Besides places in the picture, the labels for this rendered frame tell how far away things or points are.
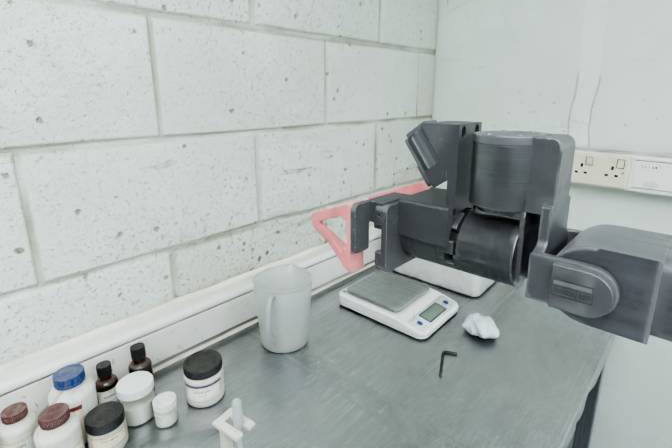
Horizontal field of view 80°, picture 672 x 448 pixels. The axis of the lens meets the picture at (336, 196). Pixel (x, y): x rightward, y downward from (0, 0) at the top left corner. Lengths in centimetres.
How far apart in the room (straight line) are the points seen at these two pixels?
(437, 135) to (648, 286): 18
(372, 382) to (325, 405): 11
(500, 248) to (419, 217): 7
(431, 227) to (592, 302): 13
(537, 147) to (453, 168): 7
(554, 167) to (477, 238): 8
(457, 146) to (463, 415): 56
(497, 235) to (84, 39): 69
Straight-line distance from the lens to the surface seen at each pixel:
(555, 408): 88
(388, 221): 37
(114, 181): 82
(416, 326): 97
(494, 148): 33
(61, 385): 79
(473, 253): 36
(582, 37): 138
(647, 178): 131
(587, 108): 136
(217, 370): 80
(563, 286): 32
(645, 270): 32
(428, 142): 37
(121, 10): 84
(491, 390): 88
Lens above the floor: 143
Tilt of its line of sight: 14 degrees down
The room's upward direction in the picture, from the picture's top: straight up
